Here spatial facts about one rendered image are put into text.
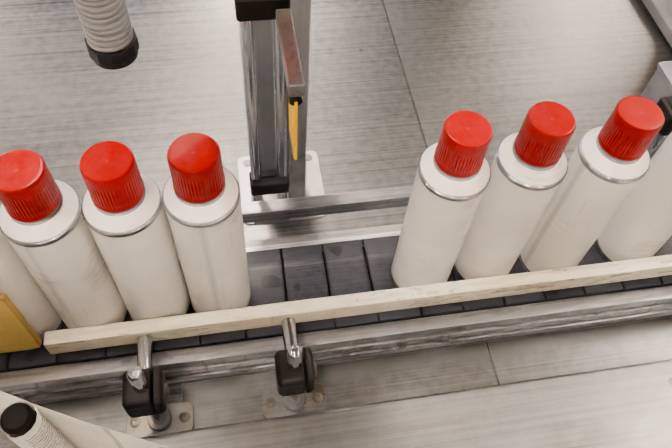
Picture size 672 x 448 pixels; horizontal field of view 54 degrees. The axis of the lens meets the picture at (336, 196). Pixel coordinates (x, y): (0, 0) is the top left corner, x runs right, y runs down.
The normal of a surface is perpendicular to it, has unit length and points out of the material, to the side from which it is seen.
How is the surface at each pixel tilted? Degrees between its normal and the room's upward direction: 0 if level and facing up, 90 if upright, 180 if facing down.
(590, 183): 90
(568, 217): 90
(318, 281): 0
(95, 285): 90
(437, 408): 0
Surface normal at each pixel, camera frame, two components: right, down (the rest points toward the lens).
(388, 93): 0.06, -0.57
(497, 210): -0.73, 0.54
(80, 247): 0.84, 0.47
